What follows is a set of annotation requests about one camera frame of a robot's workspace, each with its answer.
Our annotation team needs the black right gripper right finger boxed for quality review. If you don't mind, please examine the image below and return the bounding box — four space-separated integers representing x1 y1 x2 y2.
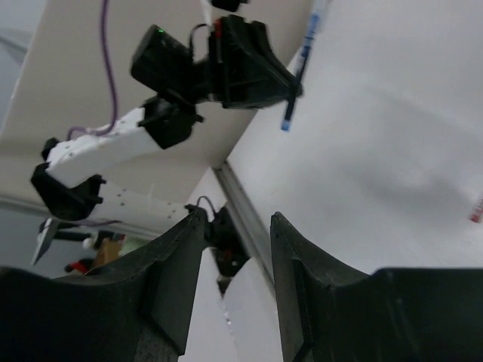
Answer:
270 213 482 361

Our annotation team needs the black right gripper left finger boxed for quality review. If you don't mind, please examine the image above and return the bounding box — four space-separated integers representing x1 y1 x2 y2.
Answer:
1 209 207 361

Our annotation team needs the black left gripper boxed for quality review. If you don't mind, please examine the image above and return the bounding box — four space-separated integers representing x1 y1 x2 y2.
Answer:
208 15 295 109

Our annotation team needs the blue refill pen clear cap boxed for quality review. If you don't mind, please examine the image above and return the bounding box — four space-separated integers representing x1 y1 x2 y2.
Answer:
281 0 331 131

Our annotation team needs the red gel pen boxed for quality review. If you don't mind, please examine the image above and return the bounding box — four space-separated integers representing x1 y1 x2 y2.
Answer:
469 196 483 223

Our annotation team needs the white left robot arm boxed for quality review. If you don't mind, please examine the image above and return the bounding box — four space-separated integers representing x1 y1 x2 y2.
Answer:
31 15 303 231

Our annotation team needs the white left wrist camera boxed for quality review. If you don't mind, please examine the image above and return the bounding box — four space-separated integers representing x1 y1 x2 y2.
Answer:
199 0 251 24

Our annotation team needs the aluminium frame rail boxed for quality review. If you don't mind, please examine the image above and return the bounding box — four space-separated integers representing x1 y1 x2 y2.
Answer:
214 161 274 284

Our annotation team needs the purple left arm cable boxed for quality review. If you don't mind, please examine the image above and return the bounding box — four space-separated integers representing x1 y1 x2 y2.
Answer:
66 0 124 140

